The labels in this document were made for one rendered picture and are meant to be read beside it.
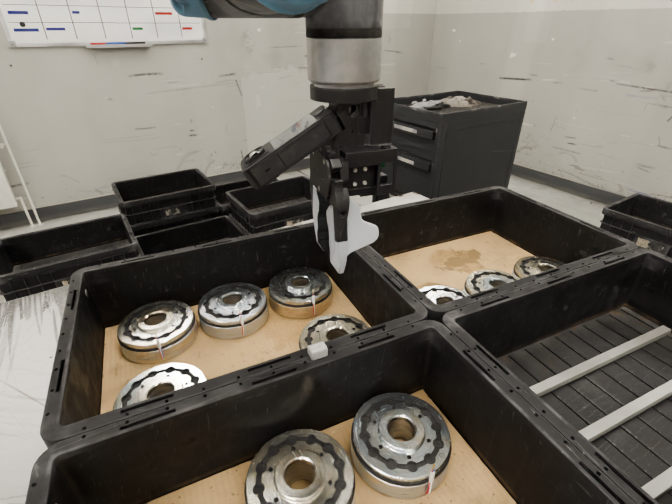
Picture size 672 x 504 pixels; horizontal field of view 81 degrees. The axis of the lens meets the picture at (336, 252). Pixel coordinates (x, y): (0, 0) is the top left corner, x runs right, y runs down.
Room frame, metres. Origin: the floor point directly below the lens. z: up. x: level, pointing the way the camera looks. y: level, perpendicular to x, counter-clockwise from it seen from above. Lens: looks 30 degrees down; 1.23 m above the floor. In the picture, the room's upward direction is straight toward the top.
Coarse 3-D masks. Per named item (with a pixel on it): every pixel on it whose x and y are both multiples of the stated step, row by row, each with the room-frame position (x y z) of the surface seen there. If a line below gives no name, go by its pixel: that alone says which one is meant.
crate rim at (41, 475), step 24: (384, 336) 0.33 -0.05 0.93; (408, 336) 0.34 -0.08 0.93; (456, 336) 0.33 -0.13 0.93; (312, 360) 0.30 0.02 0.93; (336, 360) 0.30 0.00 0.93; (480, 360) 0.30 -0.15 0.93; (240, 384) 0.27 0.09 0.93; (264, 384) 0.27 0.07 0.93; (504, 384) 0.27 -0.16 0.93; (168, 408) 0.24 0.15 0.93; (192, 408) 0.24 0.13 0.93; (528, 408) 0.24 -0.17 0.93; (96, 432) 0.21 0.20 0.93; (120, 432) 0.21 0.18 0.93; (552, 432) 0.21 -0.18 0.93; (48, 456) 0.19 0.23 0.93; (576, 456) 0.19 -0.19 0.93; (48, 480) 0.17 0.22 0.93; (600, 480) 0.17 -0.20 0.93
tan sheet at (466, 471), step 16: (336, 432) 0.29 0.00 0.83; (464, 448) 0.27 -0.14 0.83; (240, 464) 0.25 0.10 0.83; (352, 464) 0.25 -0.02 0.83; (448, 464) 0.25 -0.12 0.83; (464, 464) 0.25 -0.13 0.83; (480, 464) 0.25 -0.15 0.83; (208, 480) 0.23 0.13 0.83; (224, 480) 0.23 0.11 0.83; (240, 480) 0.23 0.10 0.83; (304, 480) 0.23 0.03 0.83; (448, 480) 0.23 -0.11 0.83; (464, 480) 0.23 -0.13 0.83; (480, 480) 0.23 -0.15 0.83; (496, 480) 0.23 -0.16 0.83; (176, 496) 0.22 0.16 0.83; (192, 496) 0.22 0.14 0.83; (208, 496) 0.22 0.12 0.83; (224, 496) 0.22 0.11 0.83; (240, 496) 0.22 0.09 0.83; (368, 496) 0.22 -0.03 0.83; (384, 496) 0.22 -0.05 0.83; (432, 496) 0.22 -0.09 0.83; (448, 496) 0.22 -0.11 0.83; (464, 496) 0.22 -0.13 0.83; (480, 496) 0.22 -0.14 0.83; (496, 496) 0.22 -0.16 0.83
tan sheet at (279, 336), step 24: (264, 288) 0.57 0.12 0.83; (336, 288) 0.57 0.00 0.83; (336, 312) 0.50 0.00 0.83; (264, 336) 0.44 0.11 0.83; (288, 336) 0.44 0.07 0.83; (120, 360) 0.40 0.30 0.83; (168, 360) 0.40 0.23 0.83; (192, 360) 0.40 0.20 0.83; (216, 360) 0.40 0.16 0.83; (240, 360) 0.40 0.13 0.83; (264, 360) 0.40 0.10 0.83; (120, 384) 0.35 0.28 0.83
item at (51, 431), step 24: (240, 240) 0.56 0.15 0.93; (120, 264) 0.48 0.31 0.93; (72, 288) 0.42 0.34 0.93; (72, 312) 0.37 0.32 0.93; (72, 336) 0.33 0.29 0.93; (360, 336) 0.33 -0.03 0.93; (288, 360) 0.30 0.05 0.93; (216, 384) 0.27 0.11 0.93; (48, 408) 0.24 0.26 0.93; (120, 408) 0.24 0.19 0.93; (144, 408) 0.24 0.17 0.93; (48, 432) 0.21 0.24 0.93; (72, 432) 0.21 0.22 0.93
